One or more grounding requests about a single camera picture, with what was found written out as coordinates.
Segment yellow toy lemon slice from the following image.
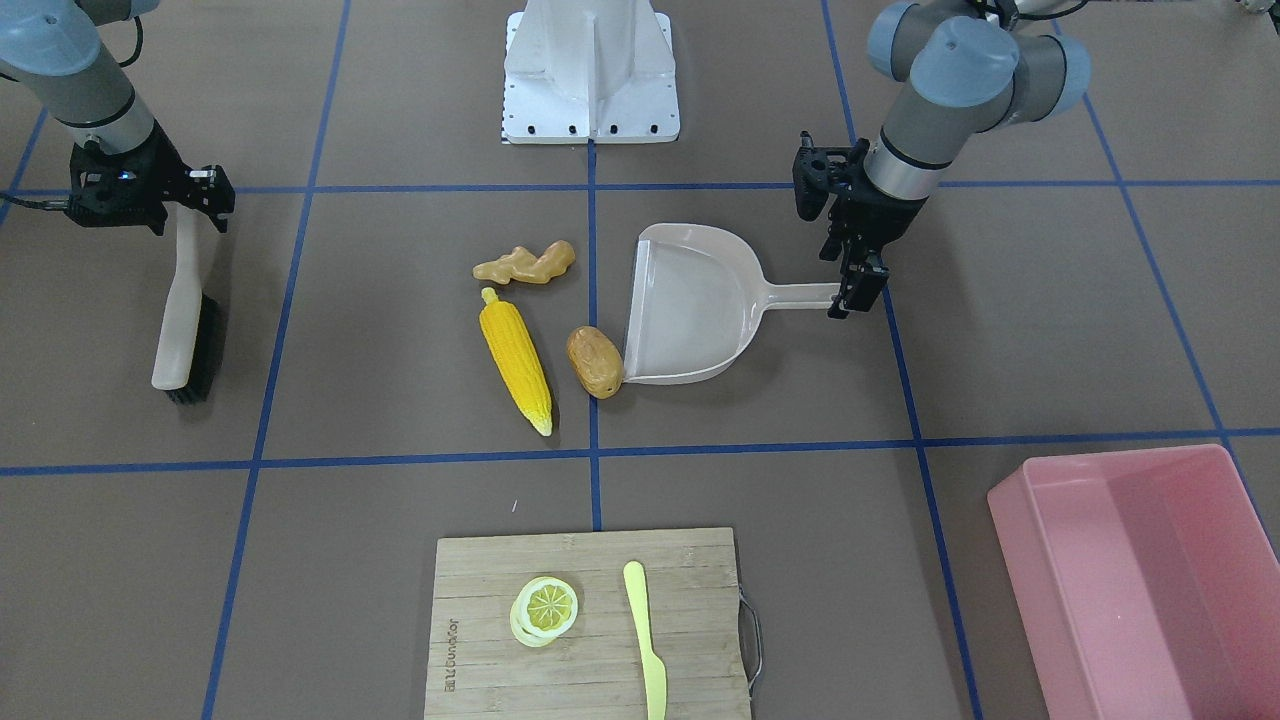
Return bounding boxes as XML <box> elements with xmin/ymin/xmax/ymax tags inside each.
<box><xmin>509</xmin><ymin>577</ymin><xmax>579</xmax><ymax>648</ymax></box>

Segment beige plastic dustpan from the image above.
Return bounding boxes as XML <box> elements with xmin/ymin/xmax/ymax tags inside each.
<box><xmin>623</xmin><ymin>223</ymin><xmax>840</xmax><ymax>386</ymax></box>

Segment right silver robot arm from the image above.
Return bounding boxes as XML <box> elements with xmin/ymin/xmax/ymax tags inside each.
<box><xmin>1</xmin><ymin>1</ymin><xmax>236</xmax><ymax>234</ymax></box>

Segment brown toy potato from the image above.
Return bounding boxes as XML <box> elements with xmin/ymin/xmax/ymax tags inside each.
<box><xmin>566</xmin><ymin>325</ymin><xmax>625</xmax><ymax>398</ymax></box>

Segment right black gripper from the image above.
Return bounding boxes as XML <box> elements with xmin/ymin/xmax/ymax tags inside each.
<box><xmin>68</xmin><ymin>128</ymin><xmax>236</xmax><ymax>236</ymax></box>

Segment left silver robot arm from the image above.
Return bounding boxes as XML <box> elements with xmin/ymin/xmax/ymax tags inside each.
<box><xmin>792</xmin><ymin>1</ymin><xmax>1092</xmax><ymax>319</ymax></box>

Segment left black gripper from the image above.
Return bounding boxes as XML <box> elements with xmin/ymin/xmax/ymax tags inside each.
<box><xmin>792</xmin><ymin>132</ymin><xmax>916</xmax><ymax>319</ymax></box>

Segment yellow toy corn cob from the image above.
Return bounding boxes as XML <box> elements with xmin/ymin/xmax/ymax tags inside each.
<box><xmin>479</xmin><ymin>287</ymin><xmax>554</xmax><ymax>437</ymax></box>

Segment pink plastic bin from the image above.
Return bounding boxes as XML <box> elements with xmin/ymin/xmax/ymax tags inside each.
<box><xmin>987</xmin><ymin>445</ymin><xmax>1279</xmax><ymax>719</ymax></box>

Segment beige brush black bristles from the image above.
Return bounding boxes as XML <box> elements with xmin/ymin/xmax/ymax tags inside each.
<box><xmin>151</xmin><ymin>208</ymin><xmax>224</xmax><ymax>406</ymax></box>

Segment yellow plastic knife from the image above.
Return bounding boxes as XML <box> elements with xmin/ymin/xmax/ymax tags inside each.
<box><xmin>623</xmin><ymin>560</ymin><xmax>668</xmax><ymax>719</ymax></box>

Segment tan toy ginger root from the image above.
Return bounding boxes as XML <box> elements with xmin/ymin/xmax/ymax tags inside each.
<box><xmin>472</xmin><ymin>240</ymin><xmax>577</xmax><ymax>286</ymax></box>

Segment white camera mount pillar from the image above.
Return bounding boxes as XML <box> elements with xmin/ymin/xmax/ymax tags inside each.
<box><xmin>500</xmin><ymin>1</ymin><xmax>681</xmax><ymax>145</ymax></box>

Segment wooden cutting board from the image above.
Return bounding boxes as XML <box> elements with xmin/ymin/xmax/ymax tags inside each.
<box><xmin>424</xmin><ymin>527</ymin><xmax>753</xmax><ymax>719</ymax></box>

